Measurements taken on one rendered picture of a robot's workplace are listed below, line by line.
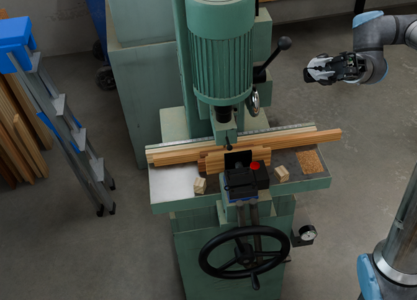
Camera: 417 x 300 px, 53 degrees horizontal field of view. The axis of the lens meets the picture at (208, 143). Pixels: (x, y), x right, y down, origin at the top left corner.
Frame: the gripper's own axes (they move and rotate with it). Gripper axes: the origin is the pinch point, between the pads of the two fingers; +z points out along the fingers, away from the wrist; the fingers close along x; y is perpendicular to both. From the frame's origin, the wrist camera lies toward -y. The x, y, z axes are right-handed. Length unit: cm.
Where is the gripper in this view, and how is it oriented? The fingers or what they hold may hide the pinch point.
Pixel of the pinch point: (308, 69)
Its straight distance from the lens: 116.6
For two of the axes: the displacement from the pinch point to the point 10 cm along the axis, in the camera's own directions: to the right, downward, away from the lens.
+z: -7.1, 1.0, -6.9
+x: 1.4, 9.9, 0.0
